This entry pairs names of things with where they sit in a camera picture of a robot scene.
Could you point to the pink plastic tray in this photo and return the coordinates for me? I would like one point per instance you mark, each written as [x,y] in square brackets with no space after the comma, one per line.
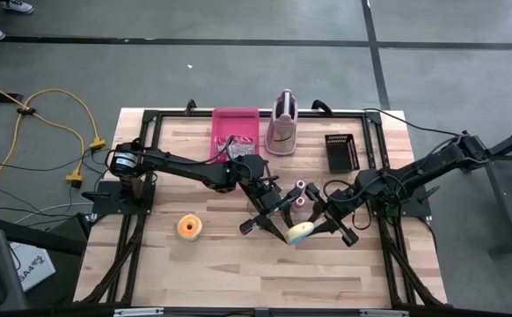
[234,123]

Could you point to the dark metal stand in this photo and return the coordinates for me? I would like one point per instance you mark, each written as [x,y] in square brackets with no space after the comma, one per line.
[504,198]

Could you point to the black aluminium table frame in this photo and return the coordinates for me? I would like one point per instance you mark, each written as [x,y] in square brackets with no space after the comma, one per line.
[177,113]

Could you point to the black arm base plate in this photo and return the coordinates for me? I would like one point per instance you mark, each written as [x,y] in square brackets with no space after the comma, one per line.
[106,202]
[414,209]

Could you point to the white printed box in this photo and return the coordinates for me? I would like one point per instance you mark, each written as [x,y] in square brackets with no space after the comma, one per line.
[36,264]

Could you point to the blue iced toy donut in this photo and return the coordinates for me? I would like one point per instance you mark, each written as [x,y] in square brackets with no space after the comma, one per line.
[300,231]

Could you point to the clear plastic bin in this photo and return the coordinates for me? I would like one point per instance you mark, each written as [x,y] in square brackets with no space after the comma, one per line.
[287,184]

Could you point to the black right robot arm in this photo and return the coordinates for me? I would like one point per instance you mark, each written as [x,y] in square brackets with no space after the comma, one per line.
[427,163]

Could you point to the black mesh basket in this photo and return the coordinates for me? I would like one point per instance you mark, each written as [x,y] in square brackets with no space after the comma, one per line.
[341,154]

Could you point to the orange iced toy donut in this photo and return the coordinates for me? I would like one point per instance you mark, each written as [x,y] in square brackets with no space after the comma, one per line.
[183,227]

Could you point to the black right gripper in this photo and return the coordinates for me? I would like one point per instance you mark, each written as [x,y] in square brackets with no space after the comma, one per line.
[344,203]

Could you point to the red snack packet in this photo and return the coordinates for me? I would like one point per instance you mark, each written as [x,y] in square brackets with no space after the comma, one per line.
[245,147]

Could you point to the red food colouring bottle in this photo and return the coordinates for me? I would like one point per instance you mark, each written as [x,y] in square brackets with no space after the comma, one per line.
[300,185]

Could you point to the dark side desk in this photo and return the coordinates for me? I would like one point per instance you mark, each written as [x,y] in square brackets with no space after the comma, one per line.
[5,255]

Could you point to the silver metal bracket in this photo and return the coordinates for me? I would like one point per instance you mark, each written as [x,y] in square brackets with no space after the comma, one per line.
[383,313]
[137,312]

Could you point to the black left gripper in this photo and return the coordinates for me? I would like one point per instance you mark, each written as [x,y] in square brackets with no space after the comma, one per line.
[267,196]

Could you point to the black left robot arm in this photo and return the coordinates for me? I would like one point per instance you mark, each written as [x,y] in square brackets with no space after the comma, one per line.
[181,165]

